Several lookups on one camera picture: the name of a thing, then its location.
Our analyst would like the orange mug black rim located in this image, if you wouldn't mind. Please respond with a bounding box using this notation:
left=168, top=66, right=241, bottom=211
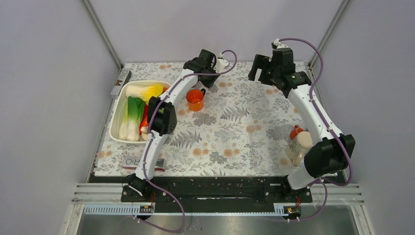
left=186, top=89, right=206, bottom=112

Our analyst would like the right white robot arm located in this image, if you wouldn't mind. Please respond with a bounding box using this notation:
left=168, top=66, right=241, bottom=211
left=248, top=47, right=355, bottom=202

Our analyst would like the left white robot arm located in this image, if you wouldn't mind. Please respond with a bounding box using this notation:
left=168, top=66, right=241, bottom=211
left=128, top=49, right=219, bottom=201

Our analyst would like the small red-orange mug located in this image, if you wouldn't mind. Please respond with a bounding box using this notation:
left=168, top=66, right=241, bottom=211
left=289, top=125, right=304, bottom=140

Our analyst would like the cream floral mug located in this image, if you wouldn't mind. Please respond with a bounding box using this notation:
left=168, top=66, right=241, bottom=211
left=285, top=131, right=313, bottom=167

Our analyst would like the toy yellow cabbage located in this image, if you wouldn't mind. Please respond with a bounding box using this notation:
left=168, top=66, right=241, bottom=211
left=125, top=84, right=164, bottom=102

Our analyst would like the toy carrot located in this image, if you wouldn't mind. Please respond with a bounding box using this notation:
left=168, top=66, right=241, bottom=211
left=139, top=105, right=148, bottom=129

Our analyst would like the toy mushroom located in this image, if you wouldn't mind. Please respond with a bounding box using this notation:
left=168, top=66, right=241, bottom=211
left=140, top=126, right=148, bottom=141

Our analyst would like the white plastic tray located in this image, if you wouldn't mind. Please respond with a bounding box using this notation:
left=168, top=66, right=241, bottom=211
left=108, top=80, right=171, bottom=144

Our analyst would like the toy green bok choy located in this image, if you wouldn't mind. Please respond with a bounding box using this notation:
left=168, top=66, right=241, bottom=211
left=118, top=96, right=145, bottom=141

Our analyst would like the silver snack packet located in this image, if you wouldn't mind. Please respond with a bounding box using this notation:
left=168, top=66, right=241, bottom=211
left=121, top=157, right=166, bottom=172

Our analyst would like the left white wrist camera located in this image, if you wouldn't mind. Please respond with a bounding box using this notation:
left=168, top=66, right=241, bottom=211
left=214, top=53, right=230, bottom=73

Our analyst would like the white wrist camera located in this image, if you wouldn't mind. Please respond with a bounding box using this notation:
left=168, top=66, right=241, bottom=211
left=271, top=38, right=289, bottom=49
left=214, top=53, right=230, bottom=73

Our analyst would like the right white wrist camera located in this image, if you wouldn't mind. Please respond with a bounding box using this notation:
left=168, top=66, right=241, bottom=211
left=271, top=38, right=289, bottom=49

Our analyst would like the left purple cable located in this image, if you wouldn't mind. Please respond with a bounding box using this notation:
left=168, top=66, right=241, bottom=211
left=133, top=49, right=238, bottom=234

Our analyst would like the grey box at wall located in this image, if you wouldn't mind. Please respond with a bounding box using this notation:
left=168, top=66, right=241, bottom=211
left=110, top=68, right=132, bottom=98

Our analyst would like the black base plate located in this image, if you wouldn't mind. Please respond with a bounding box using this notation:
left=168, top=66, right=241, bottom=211
left=121, top=176, right=313, bottom=213

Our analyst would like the white cable duct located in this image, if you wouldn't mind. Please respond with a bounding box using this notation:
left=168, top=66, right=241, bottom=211
left=83, top=203, right=302, bottom=216

